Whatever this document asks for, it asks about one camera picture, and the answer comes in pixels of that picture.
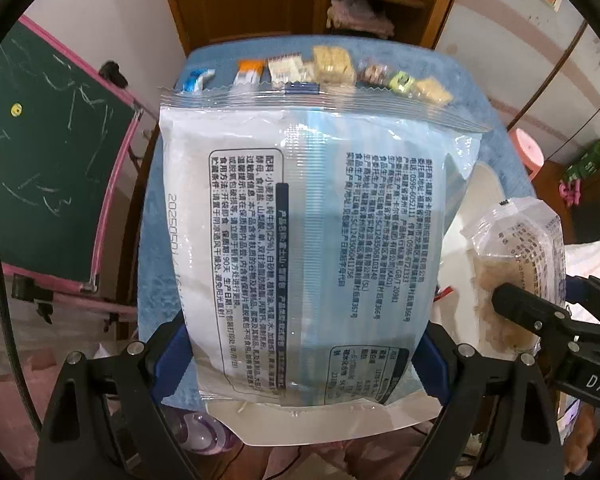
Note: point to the blue and white snack packet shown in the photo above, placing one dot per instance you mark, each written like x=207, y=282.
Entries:
x=196, y=80

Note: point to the orange snack packet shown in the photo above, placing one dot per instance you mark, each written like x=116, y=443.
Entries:
x=249, y=71

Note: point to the green cardboard box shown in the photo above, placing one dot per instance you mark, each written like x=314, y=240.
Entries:
x=592, y=162

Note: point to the blue plush table cloth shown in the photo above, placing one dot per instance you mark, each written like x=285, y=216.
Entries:
x=220, y=55

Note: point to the clear packet of brown pastry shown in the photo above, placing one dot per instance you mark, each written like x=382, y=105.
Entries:
x=515, y=240

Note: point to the beige snack packet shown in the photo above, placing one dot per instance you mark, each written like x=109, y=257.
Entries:
x=284, y=67

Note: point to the pink toy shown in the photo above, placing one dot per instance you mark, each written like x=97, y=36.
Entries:
x=571, y=192

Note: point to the pink plastic stool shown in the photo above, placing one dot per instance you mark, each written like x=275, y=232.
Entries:
x=527, y=152

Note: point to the striped pink white clothing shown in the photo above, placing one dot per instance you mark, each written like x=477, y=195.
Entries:
x=592, y=260

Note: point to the black clamp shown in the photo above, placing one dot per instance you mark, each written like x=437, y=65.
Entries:
x=114, y=72

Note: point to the small yellow biscuit packet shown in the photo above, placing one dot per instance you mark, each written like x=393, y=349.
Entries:
x=432, y=90

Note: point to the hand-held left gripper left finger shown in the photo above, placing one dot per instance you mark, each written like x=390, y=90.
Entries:
x=172, y=360

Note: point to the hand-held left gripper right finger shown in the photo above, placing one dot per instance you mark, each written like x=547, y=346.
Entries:
x=434, y=375

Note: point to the large white snack bag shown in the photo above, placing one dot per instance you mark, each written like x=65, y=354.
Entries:
x=280, y=260

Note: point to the yellow cracker packet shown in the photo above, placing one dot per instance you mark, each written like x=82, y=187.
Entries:
x=332, y=65

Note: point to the dark candy packet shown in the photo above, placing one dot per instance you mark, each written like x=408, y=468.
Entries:
x=375, y=72

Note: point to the green chalkboard with pink frame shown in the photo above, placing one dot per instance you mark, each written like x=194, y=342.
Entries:
x=45, y=160

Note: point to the wooden cabinet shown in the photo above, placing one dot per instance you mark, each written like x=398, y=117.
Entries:
x=230, y=0

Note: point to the purple plastic bottle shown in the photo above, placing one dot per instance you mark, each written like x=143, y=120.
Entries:
x=205, y=432

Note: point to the pile of pink clothes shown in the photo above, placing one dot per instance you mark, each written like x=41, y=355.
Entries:
x=360, y=15

